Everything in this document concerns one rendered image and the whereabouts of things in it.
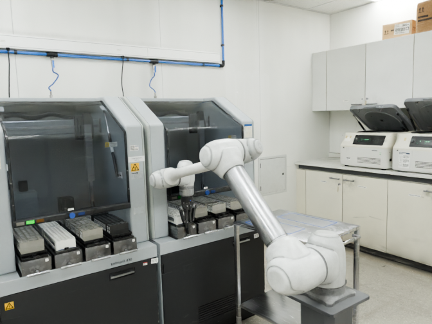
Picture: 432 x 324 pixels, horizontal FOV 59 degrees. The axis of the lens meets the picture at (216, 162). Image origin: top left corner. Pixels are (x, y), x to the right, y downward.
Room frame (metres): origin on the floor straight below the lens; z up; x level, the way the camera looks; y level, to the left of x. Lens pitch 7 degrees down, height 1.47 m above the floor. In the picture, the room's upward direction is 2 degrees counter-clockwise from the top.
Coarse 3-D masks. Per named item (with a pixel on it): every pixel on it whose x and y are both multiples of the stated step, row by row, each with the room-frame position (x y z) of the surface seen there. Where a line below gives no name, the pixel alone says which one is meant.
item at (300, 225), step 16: (240, 224) 2.27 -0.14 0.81; (288, 224) 2.22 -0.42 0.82; (304, 224) 2.21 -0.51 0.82; (320, 224) 2.20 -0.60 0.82; (336, 224) 2.19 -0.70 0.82; (352, 224) 2.18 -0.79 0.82; (304, 240) 1.92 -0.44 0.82; (352, 240) 2.03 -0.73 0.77; (240, 304) 2.32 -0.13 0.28; (256, 304) 2.31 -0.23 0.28; (272, 304) 2.31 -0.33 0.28; (288, 304) 2.30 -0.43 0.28; (240, 320) 2.32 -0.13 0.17; (272, 320) 2.12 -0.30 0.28; (288, 320) 2.11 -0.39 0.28
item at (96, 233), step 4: (92, 228) 2.06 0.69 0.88; (96, 228) 2.06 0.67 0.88; (100, 228) 2.07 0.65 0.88; (84, 232) 2.02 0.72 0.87; (88, 232) 2.03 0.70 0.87; (92, 232) 2.04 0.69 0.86; (96, 232) 2.05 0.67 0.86; (100, 232) 2.07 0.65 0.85; (84, 236) 2.01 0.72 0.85; (88, 236) 2.03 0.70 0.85; (92, 236) 2.04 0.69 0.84; (96, 236) 2.05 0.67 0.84; (100, 236) 2.07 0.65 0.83; (84, 240) 2.01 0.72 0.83
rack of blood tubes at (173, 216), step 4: (168, 208) 2.53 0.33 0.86; (172, 208) 2.53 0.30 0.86; (168, 212) 2.43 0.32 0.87; (172, 212) 2.43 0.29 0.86; (176, 212) 2.42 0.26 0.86; (168, 216) 2.47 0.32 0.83; (172, 216) 2.34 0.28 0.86; (176, 216) 2.34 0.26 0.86; (180, 216) 2.32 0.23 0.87; (168, 220) 2.39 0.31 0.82; (172, 220) 2.43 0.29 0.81; (176, 220) 2.31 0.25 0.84; (180, 220) 2.32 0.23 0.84; (176, 224) 2.31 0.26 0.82
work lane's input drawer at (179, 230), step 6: (168, 222) 2.37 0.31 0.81; (192, 222) 2.34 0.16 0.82; (168, 228) 2.36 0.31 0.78; (174, 228) 2.29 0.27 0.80; (180, 228) 2.28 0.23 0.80; (192, 228) 2.33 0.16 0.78; (174, 234) 2.30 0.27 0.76; (180, 234) 2.28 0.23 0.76; (186, 234) 2.30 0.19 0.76; (192, 234) 2.33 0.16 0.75
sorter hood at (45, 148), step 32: (32, 128) 1.96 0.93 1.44; (64, 128) 2.04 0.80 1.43; (96, 128) 2.13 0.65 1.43; (32, 160) 1.89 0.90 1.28; (64, 160) 1.97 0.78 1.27; (96, 160) 2.07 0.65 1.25; (32, 192) 1.88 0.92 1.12; (64, 192) 1.97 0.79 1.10; (96, 192) 2.06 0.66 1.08; (128, 192) 2.17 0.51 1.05; (32, 224) 1.86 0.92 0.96
